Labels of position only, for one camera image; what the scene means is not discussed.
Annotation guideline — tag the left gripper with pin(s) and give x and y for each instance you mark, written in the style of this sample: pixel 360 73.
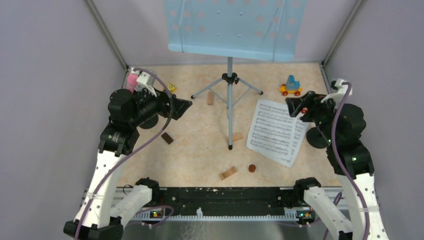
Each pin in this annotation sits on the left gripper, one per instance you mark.
pixel 162 101

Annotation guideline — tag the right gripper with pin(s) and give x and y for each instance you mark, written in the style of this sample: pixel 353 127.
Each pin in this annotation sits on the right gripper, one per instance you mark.
pixel 310 99

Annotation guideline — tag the light blue music stand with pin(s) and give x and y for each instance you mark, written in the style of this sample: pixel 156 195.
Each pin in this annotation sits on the light blue music stand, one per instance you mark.
pixel 265 30

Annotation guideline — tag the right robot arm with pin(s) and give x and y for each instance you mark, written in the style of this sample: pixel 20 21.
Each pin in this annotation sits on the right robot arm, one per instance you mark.
pixel 338 127

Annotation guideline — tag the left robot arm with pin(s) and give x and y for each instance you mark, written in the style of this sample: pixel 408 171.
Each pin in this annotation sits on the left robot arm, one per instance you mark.
pixel 98 218

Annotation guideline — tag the yellow owl toy block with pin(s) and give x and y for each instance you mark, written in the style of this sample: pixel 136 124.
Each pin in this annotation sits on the yellow owl toy block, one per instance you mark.
pixel 172 88

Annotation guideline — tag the blue toy car blocks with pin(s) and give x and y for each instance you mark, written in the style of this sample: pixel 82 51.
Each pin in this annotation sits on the blue toy car blocks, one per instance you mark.
pixel 291 86

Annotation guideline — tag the dark brown wooden block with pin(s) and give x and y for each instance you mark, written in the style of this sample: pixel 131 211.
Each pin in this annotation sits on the dark brown wooden block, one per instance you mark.
pixel 167 138

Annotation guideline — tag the small wooden block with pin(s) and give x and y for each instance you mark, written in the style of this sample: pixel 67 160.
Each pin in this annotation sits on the small wooden block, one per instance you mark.
pixel 210 98

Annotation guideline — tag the grey microphone on stand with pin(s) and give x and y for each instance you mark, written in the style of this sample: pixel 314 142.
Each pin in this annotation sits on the grey microphone on stand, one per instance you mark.
pixel 316 139

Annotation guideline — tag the pink microphone on stand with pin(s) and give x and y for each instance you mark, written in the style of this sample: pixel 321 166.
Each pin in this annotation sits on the pink microphone on stand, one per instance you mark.
pixel 136 93

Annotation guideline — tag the wooden block near stand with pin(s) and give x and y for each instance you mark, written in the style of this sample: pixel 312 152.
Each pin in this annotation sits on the wooden block near stand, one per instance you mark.
pixel 234 137

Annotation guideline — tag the brown wooden cylinder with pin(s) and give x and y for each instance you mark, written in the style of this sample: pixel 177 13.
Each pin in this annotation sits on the brown wooden cylinder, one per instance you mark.
pixel 252 168

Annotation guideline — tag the wooden arch block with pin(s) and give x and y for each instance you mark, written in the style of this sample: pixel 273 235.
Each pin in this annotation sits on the wooden arch block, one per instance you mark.
pixel 226 174

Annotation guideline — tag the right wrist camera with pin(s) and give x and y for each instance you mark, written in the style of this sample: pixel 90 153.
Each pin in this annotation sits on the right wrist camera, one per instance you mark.
pixel 342 88

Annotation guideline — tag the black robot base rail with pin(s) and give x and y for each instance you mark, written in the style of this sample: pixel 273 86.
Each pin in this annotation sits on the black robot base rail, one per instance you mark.
pixel 228 201

